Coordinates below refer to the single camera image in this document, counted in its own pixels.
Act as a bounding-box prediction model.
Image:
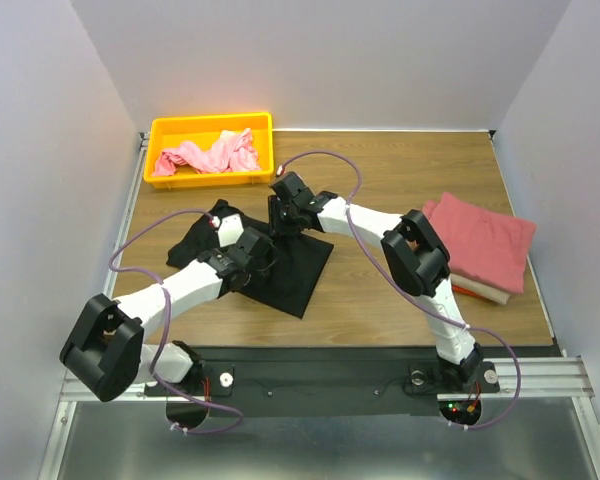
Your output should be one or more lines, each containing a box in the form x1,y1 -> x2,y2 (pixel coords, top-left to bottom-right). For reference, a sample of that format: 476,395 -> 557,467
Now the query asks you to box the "right silver knob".
410,370 -> 427,387

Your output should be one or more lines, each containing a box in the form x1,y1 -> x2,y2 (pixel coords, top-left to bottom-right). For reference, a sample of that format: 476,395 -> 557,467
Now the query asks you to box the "aluminium rail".
59,357 -> 595,401
87,131 -> 149,299

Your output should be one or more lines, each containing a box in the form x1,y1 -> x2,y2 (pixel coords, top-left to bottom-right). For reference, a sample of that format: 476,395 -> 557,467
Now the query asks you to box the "aluminium front rail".
59,357 -> 595,401

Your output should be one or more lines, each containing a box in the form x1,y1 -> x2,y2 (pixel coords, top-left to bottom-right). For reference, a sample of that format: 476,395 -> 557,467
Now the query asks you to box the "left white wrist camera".
210,213 -> 244,248

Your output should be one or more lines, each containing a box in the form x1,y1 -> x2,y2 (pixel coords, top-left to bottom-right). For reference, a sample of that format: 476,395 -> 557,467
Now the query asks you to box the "pink crumpled t shirt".
152,128 -> 261,177

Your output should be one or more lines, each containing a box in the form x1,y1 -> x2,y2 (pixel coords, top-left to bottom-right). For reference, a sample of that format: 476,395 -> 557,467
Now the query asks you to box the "folded orange t shirt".
452,285 -> 481,298

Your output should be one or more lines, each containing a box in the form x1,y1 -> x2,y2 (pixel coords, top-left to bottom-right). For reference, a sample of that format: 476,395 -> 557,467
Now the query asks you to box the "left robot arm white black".
59,227 -> 274,402

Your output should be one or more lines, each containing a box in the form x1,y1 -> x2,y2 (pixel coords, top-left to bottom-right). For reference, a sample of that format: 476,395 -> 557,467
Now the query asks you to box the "folded cream t shirt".
450,273 -> 510,305

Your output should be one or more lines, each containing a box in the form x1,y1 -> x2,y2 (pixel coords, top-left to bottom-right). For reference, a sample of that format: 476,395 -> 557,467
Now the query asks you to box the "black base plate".
82,344 -> 566,419

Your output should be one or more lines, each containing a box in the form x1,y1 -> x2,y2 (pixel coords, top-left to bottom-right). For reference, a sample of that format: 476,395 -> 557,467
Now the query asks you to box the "electronics board with leds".
445,398 -> 481,418

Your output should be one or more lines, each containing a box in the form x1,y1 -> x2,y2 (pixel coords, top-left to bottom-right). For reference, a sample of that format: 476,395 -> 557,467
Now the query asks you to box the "yellow plastic bin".
143,112 -> 274,189

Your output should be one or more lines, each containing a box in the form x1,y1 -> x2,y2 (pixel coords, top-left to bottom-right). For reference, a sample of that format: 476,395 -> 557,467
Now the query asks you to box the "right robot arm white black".
270,169 -> 484,390

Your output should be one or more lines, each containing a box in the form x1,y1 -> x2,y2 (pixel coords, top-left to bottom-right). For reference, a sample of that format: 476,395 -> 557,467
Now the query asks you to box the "black t shirt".
166,218 -> 333,319

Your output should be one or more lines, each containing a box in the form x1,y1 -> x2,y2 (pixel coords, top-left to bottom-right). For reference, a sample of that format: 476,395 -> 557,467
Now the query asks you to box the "left white knob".
219,372 -> 234,388

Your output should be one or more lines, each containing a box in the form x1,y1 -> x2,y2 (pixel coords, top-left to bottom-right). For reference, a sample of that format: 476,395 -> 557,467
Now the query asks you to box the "aluminium left side rail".
87,131 -> 149,299

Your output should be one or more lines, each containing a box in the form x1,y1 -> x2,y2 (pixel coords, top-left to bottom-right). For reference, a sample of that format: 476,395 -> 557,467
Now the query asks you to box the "folded dusty red t shirt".
423,192 -> 537,295

